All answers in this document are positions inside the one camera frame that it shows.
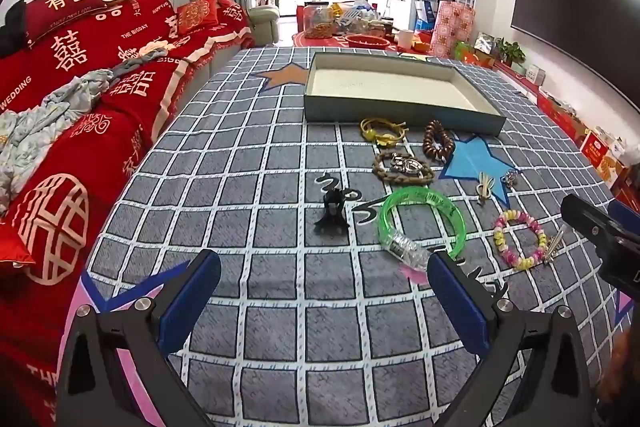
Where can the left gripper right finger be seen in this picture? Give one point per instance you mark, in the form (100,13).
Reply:
(554,389)

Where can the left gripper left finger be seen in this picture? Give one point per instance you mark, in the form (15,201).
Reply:
(113,365)

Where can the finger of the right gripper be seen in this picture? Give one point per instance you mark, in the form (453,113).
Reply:
(627,218)
(602,231)

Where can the silver hair pins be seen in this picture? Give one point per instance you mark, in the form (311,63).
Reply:
(554,244)

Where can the small silver charm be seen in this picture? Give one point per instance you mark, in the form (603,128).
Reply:
(510,178)

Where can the beige hair tie bow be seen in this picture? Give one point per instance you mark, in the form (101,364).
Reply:
(484,187)

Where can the green translucent bangle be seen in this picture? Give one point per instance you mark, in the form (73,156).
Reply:
(415,222)

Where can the black hair claw clip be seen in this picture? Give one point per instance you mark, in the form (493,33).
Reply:
(333,218)

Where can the purple heart silver pendant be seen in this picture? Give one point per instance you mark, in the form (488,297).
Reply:
(406,165)

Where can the teal jewelry tray box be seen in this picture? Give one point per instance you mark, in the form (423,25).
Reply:
(348,87)

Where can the red covered sofa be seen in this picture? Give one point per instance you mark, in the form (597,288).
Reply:
(51,225)

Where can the potted green plant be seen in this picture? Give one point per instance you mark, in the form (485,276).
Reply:
(510,52)

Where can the grey checkered table cloth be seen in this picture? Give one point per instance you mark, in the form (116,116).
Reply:
(322,329)

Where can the pink floral gift box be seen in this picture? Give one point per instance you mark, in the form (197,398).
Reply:
(454,22)

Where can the light blue floral blanket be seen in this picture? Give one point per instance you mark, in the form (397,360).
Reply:
(27,136)

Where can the white mug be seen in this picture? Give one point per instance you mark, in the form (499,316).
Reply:
(405,39)

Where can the red colander bowl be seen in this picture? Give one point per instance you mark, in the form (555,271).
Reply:
(367,42)

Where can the red embroidered cushion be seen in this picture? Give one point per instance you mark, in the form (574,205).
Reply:
(196,14)

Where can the red round coffee table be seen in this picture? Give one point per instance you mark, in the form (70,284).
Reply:
(301,41)

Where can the dark red text pillow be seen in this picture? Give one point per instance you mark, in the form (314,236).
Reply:
(43,16)

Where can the black wall television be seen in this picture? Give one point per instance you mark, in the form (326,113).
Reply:
(602,35)

